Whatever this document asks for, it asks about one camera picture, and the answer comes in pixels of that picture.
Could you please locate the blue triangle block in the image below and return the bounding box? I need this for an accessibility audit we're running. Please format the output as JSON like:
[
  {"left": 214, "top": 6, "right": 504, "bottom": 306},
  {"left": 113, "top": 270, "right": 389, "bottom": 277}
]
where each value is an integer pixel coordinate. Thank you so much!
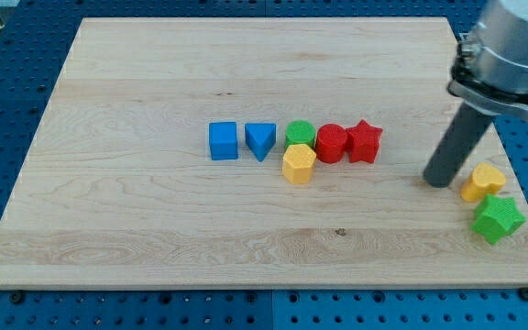
[{"left": 245, "top": 123, "right": 277, "bottom": 161}]

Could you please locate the yellow hexagon block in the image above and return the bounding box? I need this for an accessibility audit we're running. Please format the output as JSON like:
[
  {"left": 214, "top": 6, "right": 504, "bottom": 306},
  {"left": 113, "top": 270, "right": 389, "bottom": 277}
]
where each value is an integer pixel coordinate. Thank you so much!
[{"left": 281, "top": 144, "right": 316, "bottom": 184}]

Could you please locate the green star block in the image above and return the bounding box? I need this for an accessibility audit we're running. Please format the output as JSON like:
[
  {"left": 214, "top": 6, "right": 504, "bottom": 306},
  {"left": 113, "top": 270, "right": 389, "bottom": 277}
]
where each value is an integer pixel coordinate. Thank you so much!
[{"left": 470, "top": 194, "right": 526, "bottom": 245}]

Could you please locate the red star block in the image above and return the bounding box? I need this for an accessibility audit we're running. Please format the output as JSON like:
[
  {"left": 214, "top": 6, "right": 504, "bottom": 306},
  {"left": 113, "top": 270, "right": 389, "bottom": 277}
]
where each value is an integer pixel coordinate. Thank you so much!
[{"left": 346, "top": 119, "right": 383, "bottom": 163}]

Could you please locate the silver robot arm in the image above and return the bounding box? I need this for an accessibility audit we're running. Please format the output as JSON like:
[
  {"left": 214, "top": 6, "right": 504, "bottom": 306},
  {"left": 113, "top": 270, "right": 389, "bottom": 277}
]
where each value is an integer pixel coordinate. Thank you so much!
[{"left": 447, "top": 0, "right": 528, "bottom": 122}]

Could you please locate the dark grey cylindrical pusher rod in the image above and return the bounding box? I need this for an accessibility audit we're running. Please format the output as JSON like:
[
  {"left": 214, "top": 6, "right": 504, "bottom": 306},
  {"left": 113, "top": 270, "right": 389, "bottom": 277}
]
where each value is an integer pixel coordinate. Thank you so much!
[{"left": 423, "top": 103, "right": 493, "bottom": 188}]

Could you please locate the light wooden board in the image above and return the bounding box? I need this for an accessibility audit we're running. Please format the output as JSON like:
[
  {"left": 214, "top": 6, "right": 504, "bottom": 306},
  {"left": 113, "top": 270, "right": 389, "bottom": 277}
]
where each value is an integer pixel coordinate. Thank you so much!
[{"left": 0, "top": 17, "right": 528, "bottom": 291}]

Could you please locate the blue cube block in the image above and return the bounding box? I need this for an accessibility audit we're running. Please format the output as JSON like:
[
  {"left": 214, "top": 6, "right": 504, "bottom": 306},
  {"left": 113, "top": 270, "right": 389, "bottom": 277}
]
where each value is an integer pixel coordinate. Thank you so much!
[{"left": 209, "top": 122, "right": 238, "bottom": 160}]

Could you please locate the red cylinder block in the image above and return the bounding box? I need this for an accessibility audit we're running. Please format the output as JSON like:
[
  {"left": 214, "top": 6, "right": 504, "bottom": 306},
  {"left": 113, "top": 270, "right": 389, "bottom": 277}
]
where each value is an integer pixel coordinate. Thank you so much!
[{"left": 315, "top": 123, "right": 347, "bottom": 163}]

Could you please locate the yellow heart block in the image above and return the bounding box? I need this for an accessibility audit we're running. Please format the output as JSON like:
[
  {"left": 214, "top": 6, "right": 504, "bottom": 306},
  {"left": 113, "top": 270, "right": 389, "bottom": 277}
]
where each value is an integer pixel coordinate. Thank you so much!
[{"left": 460, "top": 163, "right": 507, "bottom": 203}]

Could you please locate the green cylinder block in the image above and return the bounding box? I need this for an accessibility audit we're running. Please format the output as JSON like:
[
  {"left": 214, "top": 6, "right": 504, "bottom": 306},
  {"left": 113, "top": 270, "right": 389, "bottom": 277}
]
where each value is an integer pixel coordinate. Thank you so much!
[{"left": 284, "top": 120, "right": 316, "bottom": 149}]

